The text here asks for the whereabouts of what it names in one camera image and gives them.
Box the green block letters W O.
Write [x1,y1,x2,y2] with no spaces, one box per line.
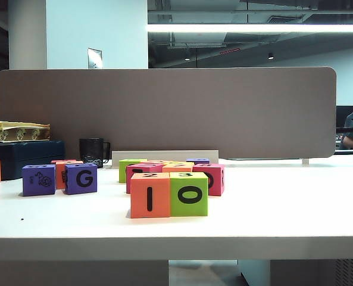
[169,172,210,217]

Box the orange block letter I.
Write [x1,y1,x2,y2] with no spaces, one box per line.
[130,172,171,219]

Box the purple block letter G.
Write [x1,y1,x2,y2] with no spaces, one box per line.
[64,163,98,195]

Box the orange block digit 3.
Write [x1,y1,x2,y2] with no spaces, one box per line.
[55,161,84,190]

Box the purple block digit 9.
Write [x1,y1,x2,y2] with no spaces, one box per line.
[21,164,57,197]

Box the pink block letter O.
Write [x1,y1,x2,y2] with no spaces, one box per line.
[192,163,226,197]

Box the orange foam block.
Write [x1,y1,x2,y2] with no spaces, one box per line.
[162,166,195,174]

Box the brown desk partition panel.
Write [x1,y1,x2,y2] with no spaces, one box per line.
[0,66,338,160]

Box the green foam block plain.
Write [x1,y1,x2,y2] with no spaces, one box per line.
[118,158,149,184]

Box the pink block letters Z P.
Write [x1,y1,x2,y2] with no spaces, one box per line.
[126,163,173,194]

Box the black patterned mug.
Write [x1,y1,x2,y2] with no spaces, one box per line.
[79,138,111,169]

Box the long ceiling light strip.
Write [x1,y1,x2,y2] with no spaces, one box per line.
[146,23,353,33]

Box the dark blue case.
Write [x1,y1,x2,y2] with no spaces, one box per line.
[0,140,66,182]

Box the yellow patterned box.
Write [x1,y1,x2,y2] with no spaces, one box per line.
[0,120,52,143]

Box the grey under-desk panel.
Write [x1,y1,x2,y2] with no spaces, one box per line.
[0,260,169,286]
[270,259,353,286]

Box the dark background monitor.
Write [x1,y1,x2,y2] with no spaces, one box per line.
[336,105,353,128]

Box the silver wall plate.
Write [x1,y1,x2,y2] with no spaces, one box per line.
[87,47,103,70]

